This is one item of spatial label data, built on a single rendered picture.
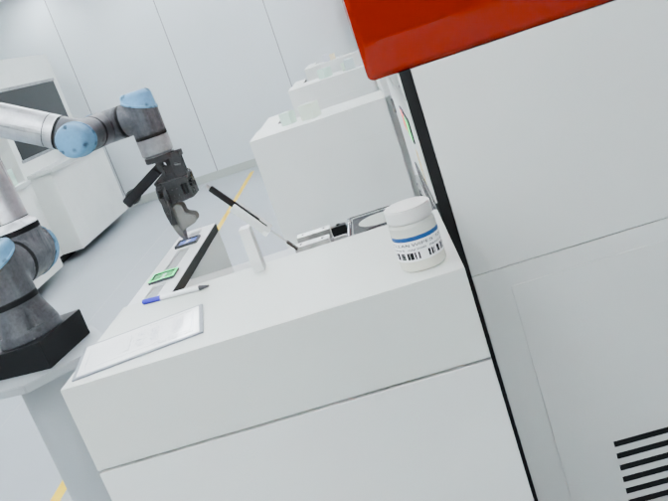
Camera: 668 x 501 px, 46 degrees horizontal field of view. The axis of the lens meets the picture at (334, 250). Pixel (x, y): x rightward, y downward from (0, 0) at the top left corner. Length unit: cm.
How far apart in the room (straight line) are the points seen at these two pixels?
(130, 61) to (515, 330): 861
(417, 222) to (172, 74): 870
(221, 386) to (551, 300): 67
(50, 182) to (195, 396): 682
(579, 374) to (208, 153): 845
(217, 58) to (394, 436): 861
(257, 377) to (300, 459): 15
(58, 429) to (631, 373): 129
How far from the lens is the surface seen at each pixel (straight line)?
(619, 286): 157
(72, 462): 206
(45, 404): 200
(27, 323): 195
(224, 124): 972
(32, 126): 182
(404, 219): 113
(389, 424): 122
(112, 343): 136
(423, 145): 143
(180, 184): 187
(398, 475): 126
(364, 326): 115
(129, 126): 187
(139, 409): 124
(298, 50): 954
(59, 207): 799
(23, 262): 198
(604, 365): 162
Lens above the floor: 134
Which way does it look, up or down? 15 degrees down
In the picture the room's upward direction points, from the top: 19 degrees counter-clockwise
